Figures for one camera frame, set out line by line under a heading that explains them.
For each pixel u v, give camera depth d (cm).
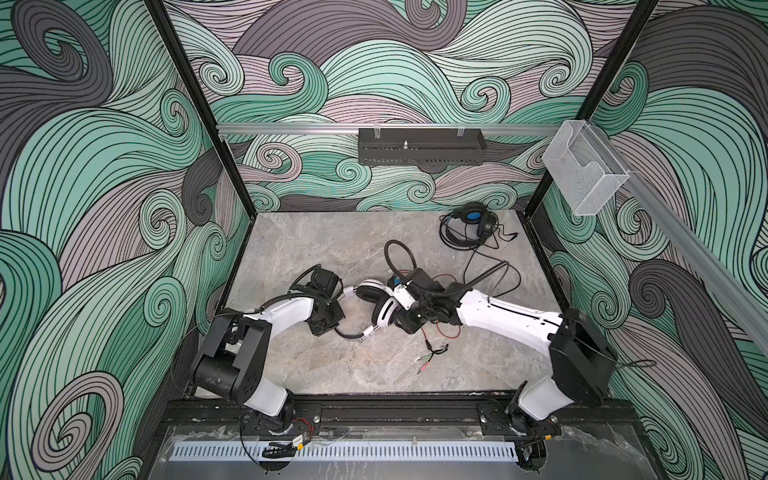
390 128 94
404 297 70
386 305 84
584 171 82
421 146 98
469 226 115
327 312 76
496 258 104
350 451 70
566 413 74
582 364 43
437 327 89
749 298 51
